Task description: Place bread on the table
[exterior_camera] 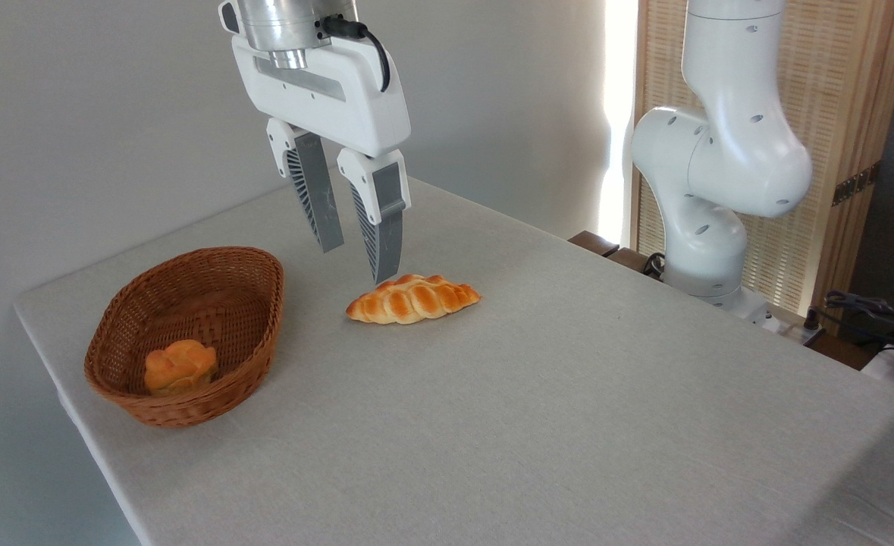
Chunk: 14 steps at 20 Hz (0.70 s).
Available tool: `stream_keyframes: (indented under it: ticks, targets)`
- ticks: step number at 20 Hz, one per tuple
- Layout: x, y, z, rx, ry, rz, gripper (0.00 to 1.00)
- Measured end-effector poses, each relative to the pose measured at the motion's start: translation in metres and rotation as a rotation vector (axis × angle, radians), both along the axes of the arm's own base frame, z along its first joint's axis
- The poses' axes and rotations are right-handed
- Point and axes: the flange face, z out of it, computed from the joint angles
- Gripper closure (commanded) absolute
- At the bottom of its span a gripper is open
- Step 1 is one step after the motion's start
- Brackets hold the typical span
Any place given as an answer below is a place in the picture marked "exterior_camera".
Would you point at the long braided bread loaf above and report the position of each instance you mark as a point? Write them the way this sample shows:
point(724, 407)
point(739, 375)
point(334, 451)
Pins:
point(412, 300)

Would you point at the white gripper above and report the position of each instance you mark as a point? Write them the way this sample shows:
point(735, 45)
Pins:
point(340, 98)

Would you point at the grey tablecloth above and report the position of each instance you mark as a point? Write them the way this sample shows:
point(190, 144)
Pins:
point(568, 417)

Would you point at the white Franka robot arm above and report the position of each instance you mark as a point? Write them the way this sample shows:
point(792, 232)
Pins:
point(727, 159)

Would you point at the dark metal screen hinge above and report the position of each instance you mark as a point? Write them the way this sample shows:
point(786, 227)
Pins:
point(856, 184)

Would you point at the white power strip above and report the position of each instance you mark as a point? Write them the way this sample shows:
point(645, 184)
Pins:
point(799, 327)

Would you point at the brown wooden furniture piece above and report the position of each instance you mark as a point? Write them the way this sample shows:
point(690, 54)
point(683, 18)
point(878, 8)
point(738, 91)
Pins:
point(594, 243)

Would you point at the wooden folding screen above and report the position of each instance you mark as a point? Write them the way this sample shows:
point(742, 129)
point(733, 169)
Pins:
point(841, 83)

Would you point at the small round bread roll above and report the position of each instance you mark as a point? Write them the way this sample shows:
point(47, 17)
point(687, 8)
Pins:
point(180, 368)

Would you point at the brown wicker basket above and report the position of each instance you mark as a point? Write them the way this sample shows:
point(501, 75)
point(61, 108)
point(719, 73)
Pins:
point(227, 303)

